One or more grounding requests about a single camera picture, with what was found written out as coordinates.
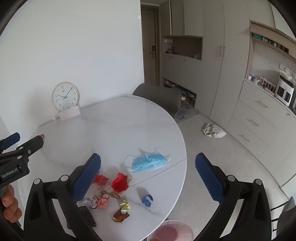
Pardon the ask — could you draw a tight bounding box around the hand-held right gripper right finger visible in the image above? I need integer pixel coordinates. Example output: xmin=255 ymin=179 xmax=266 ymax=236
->
xmin=195 ymin=152 xmax=272 ymax=241

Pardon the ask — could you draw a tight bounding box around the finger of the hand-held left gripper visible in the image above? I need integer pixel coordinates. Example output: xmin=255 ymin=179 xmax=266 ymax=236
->
xmin=0 ymin=132 xmax=21 ymax=151
xmin=16 ymin=135 xmax=45 ymax=161

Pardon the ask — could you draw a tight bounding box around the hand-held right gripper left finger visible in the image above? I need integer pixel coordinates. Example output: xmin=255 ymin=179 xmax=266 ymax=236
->
xmin=23 ymin=152 xmax=102 ymax=241

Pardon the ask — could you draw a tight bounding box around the pink paper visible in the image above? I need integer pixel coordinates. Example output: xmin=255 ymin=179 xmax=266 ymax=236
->
xmin=96 ymin=194 xmax=110 ymax=210

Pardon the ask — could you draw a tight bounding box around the white round bin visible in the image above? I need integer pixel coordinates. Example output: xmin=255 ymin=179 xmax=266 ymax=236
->
xmin=148 ymin=220 xmax=194 ymax=241

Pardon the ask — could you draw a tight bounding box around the person's left hand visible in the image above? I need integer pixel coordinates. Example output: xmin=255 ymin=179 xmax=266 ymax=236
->
xmin=1 ymin=185 xmax=19 ymax=223

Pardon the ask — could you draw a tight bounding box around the red crumpled paper ball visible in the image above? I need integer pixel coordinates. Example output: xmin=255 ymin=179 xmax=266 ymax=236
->
xmin=93 ymin=174 xmax=109 ymax=186

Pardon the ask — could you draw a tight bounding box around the brown striped crumpled wrapper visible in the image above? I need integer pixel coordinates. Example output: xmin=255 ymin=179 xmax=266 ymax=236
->
xmin=97 ymin=185 xmax=122 ymax=200

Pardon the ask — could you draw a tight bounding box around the silver crumpled wrapper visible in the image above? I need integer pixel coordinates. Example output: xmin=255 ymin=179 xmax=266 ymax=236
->
xmin=82 ymin=196 xmax=99 ymax=210

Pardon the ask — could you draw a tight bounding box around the red crumpled wrapper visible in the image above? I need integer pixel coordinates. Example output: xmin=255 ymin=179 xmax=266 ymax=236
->
xmin=112 ymin=173 xmax=133 ymax=194

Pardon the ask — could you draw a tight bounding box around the yellow crumpled paper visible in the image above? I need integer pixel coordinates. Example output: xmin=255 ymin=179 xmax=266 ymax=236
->
xmin=119 ymin=200 xmax=131 ymax=214

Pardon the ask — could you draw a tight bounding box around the white bag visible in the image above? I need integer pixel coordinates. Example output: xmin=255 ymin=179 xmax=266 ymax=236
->
xmin=201 ymin=123 xmax=228 ymax=139

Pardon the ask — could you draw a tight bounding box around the brown shiny wrapper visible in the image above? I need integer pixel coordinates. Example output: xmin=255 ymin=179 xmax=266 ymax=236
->
xmin=112 ymin=207 xmax=130 ymax=223

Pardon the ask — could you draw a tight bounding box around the blue face mask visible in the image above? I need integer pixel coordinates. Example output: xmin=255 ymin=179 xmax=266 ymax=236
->
xmin=125 ymin=147 xmax=172 ymax=174

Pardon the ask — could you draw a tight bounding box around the blue crumpled paper ball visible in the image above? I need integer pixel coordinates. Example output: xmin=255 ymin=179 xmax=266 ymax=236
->
xmin=142 ymin=194 xmax=154 ymax=207

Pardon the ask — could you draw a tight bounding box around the patterned floor mat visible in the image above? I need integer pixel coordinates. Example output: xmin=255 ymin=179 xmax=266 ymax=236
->
xmin=173 ymin=101 xmax=201 ymax=123

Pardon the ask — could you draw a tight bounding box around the beige drawer cabinet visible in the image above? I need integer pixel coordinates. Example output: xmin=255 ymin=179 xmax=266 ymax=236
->
xmin=226 ymin=80 xmax=296 ymax=187

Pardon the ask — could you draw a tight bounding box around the grey chair with black legs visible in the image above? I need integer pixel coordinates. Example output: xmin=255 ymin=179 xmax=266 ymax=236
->
xmin=270 ymin=197 xmax=296 ymax=241

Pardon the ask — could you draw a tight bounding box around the beige tall cabinet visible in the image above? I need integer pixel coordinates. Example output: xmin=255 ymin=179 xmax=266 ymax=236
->
xmin=159 ymin=0 xmax=253 ymax=127

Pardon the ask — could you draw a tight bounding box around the white dish rack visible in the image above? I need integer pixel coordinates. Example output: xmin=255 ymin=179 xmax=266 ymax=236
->
xmin=258 ymin=76 xmax=277 ymax=93

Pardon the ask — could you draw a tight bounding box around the white countertop oven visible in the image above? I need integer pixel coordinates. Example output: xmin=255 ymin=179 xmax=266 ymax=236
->
xmin=275 ymin=75 xmax=295 ymax=107

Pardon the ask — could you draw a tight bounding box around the brown door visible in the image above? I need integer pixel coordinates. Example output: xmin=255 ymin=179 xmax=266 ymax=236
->
xmin=141 ymin=6 xmax=162 ymax=87

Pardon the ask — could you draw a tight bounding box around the round white wall clock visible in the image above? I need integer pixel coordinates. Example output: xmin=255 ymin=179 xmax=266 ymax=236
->
xmin=51 ymin=82 xmax=79 ymax=112

